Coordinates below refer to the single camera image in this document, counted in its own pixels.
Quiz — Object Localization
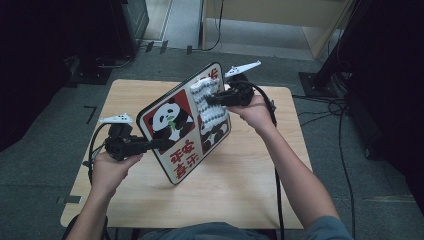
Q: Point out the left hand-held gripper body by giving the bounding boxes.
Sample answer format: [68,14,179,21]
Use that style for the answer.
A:
[99,113,148,162]

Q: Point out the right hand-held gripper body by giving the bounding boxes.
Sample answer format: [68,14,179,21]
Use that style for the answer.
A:
[224,60,262,108]

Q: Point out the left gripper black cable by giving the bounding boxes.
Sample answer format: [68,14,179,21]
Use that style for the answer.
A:
[87,122,113,184]

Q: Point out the black stand base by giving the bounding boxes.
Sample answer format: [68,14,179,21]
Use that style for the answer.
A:
[63,54,134,86]

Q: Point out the dark curtain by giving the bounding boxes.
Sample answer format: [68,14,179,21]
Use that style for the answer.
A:
[346,0,424,216]
[0,0,116,153]

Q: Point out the black metal stand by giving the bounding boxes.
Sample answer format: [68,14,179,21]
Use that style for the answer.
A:
[298,0,363,99]

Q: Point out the light wooden cabinet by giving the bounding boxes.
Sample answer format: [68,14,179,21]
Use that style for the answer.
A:
[201,0,354,61]

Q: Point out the person's right hand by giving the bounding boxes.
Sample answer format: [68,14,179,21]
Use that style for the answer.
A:
[227,94,276,134]

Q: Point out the tangled black floor cables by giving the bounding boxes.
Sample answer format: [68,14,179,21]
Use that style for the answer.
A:
[292,94,350,128]

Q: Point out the white knitted cloth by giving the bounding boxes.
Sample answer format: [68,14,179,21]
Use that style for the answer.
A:
[189,76,230,136]

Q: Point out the grey tape strip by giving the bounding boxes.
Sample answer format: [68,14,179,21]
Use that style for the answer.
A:
[57,195,83,205]

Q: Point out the person's left hand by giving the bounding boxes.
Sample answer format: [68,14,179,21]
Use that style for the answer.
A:
[90,152,144,198]

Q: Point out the panda print board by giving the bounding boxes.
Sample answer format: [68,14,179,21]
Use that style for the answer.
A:
[135,62,232,186]

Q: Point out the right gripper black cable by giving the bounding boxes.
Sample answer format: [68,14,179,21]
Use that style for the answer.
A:
[239,80,286,240]

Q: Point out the black cable by cabinet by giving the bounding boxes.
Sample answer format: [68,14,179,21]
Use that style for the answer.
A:
[191,0,225,53]

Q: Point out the long black floor cable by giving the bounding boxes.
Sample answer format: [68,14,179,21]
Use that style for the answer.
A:
[337,106,357,240]

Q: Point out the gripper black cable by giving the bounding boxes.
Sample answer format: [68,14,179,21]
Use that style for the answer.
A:
[87,122,113,184]
[239,80,286,240]

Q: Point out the black cabinet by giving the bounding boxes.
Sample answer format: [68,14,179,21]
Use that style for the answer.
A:
[109,0,150,58]

